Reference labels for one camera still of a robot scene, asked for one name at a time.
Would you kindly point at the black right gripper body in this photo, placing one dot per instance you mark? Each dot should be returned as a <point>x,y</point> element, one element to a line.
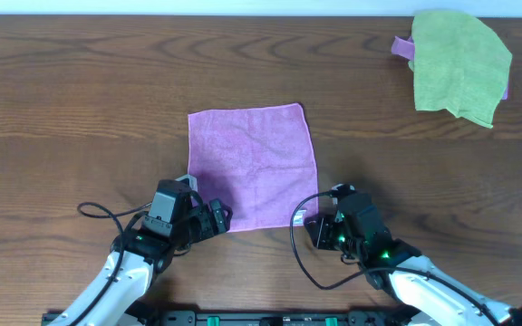
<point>331,235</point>

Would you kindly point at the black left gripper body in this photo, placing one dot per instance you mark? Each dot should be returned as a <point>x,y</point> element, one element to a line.
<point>198,225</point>

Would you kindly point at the purple microfiber cloth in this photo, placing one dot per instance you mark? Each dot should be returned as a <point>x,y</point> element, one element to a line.
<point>259,161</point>

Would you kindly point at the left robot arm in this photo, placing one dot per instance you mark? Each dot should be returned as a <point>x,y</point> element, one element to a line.
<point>148,239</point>

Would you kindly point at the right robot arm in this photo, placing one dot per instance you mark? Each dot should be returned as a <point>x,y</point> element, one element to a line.
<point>412,279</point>

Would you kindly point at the green microfiber cloth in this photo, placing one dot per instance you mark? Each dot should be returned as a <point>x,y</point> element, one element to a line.
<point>444,23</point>

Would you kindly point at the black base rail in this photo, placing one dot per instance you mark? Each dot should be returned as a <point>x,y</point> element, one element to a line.
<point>401,316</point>

